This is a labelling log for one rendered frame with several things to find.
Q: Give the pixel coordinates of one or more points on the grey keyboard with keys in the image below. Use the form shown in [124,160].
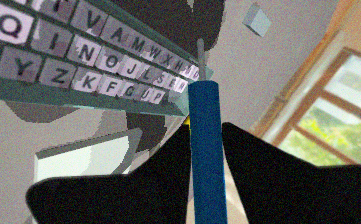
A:
[90,54]

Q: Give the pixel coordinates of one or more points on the blue stylus with metal tip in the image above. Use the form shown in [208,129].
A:
[206,148]

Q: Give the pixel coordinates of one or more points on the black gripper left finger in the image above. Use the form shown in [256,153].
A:
[154,193]

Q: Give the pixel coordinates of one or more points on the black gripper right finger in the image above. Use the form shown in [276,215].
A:
[276,187]

